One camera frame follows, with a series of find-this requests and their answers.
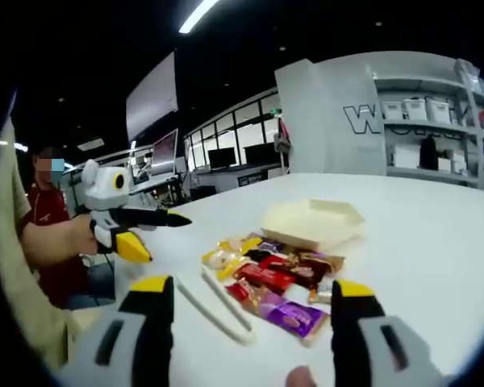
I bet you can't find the dark gripper cable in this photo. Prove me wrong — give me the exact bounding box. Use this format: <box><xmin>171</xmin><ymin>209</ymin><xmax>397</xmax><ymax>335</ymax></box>
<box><xmin>102</xmin><ymin>252</ymin><xmax>118</xmax><ymax>279</ymax></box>

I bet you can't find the white cardboard box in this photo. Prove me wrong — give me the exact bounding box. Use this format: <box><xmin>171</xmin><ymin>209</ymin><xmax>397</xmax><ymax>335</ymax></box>
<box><xmin>392</xmin><ymin>144</ymin><xmax>421</xmax><ymax>169</ymax></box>
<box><xmin>436</xmin><ymin>149</ymin><xmax>468</xmax><ymax>175</ymax></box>

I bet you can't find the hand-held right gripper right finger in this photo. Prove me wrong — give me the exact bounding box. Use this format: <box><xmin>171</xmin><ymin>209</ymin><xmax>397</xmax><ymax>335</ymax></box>
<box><xmin>330</xmin><ymin>279</ymin><xmax>449</xmax><ymax>387</ymax></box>

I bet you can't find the white pillar with letters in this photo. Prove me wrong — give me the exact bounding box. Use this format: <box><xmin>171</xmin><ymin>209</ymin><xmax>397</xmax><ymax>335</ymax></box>
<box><xmin>273</xmin><ymin>58</ymin><xmax>388</xmax><ymax>177</ymax></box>

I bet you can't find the pile of colourful food packets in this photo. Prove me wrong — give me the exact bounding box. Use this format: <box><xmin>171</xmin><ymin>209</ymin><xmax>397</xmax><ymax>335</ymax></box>
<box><xmin>201</xmin><ymin>231</ymin><xmax>346</xmax><ymax>348</ymax></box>

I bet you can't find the person's beige shirt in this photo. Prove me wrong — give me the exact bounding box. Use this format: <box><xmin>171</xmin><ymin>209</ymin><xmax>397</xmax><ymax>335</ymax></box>
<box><xmin>0</xmin><ymin>119</ymin><xmax>106</xmax><ymax>370</ymax></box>

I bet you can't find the black bag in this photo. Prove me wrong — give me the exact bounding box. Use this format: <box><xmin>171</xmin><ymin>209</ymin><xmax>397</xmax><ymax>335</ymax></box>
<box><xmin>419</xmin><ymin>134</ymin><xmax>441</xmax><ymax>171</ymax></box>

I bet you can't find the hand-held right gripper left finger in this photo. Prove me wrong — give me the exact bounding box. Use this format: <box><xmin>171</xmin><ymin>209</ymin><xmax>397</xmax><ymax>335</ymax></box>
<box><xmin>58</xmin><ymin>275</ymin><xmax>174</xmax><ymax>387</ymax></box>

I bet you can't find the ceiling light strip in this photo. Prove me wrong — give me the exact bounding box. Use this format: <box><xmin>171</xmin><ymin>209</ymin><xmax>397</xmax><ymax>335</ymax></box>
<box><xmin>177</xmin><ymin>0</ymin><xmax>221</xmax><ymax>35</ymax></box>

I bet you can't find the person's left hand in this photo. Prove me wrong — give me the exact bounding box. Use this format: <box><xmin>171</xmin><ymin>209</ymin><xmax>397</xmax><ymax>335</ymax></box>
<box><xmin>73</xmin><ymin>213</ymin><xmax>102</xmax><ymax>256</ymax></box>

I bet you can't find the cream square container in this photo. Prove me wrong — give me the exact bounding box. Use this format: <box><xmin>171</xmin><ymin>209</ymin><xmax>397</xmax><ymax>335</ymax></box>
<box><xmin>259</xmin><ymin>196</ymin><xmax>366</xmax><ymax>253</ymax></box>

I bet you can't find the white storage bin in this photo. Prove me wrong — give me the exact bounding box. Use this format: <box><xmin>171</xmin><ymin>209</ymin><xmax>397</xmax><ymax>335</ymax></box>
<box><xmin>382</xmin><ymin>100</ymin><xmax>405</xmax><ymax>121</ymax></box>
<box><xmin>425</xmin><ymin>95</ymin><xmax>452</xmax><ymax>124</ymax></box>
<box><xmin>403</xmin><ymin>98</ymin><xmax>428</xmax><ymax>122</ymax></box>

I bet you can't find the grey hanging screen panel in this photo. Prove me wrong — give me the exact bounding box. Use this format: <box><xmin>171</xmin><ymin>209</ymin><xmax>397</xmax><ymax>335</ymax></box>
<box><xmin>125</xmin><ymin>50</ymin><xmax>179</xmax><ymax>143</ymax></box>

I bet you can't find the person's right hand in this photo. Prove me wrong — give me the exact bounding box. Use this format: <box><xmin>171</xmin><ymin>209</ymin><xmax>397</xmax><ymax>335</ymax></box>
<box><xmin>286</xmin><ymin>365</ymin><xmax>318</xmax><ymax>387</ymax></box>

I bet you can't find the grey shelving unit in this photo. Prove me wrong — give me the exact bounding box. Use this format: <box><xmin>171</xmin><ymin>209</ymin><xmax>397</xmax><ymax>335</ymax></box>
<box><xmin>373</xmin><ymin>56</ymin><xmax>484</xmax><ymax>190</ymax></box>

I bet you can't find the computer monitor with light screen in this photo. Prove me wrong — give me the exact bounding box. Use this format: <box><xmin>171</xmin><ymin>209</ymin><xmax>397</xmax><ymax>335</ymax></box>
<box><xmin>150</xmin><ymin>128</ymin><xmax>180</xmax><ymax>177</ymax></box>

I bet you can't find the office desk with equipment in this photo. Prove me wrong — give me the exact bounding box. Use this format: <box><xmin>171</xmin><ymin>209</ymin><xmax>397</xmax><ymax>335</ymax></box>
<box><xmin>127</xmin><ymin>173</ymin><xmax>189</xmax><ymax>207</ymax></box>

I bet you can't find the red hanging jacket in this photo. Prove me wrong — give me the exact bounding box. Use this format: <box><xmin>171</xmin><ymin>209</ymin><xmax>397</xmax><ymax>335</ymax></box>
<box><xmin>275</xmin><ymin>116</ymin><xmax>292</xmax><ymax>155</ymax></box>

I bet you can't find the black computer monitor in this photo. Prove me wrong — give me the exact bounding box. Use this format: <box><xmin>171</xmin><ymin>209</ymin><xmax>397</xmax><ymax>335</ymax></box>
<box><xmin>207</xmin><ymin>146</ymin><xmax>237</xmax><ymax>170</ymax></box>
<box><xmin>243</xmin><ymin>142</ymin><xmax>278</xmax><ymax>166</ymax></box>

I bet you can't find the grey ladder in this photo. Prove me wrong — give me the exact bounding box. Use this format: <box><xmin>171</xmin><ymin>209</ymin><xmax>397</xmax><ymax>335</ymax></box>
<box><xmin>454</xmin><ymin>58</ymin><xmax>484</xmax><ymax>190</ymax></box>

